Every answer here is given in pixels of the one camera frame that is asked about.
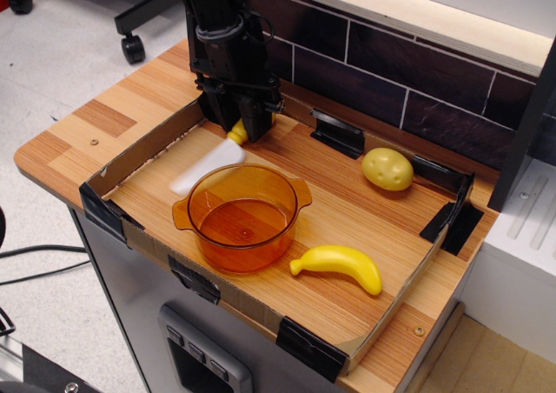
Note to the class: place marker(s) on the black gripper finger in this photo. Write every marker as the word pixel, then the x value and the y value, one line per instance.
pixel 257 116
pixel 223 106

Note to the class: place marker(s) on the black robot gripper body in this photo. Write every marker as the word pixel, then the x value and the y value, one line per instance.
pixel 237 56

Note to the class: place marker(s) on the yellow handled white toy knife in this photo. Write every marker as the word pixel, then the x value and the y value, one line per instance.
pixel 226 153

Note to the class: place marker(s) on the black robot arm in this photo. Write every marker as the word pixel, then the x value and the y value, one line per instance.
pixel 222 12

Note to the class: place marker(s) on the orange transparent plastic pot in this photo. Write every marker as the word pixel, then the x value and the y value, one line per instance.
pixel 243 215

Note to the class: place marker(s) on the cardboard fence with black tape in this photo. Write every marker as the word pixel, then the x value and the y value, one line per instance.
pixel 317 331

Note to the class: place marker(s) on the black chair base with caster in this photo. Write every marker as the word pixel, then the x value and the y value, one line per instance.
pixel 131 19

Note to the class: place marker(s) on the yellow toy potato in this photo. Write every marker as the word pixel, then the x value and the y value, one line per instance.
pixel 388 169

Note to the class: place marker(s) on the yellow toy banana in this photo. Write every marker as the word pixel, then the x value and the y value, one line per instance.
pixel 344 260

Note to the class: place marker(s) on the black caster wheel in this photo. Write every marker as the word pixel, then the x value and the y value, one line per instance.
pixel 21 7

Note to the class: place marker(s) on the grey control panel with buttons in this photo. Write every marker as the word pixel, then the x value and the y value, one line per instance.
pixel 201 364

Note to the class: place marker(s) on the black vertical post right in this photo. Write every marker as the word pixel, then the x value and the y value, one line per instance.
pixel 529 135

